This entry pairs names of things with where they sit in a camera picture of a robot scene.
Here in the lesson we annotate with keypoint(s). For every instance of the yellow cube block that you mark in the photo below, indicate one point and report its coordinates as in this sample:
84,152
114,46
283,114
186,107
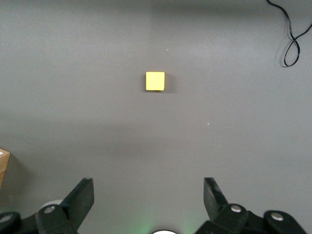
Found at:
154,81

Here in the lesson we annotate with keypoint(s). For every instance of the wooden drawer cabinet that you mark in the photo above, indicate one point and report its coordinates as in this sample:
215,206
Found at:
3,163

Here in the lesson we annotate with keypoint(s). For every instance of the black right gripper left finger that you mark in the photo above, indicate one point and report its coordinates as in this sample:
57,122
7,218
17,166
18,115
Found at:
73,207

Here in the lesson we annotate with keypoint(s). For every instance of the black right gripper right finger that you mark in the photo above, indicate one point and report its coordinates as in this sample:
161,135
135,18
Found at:
219,209

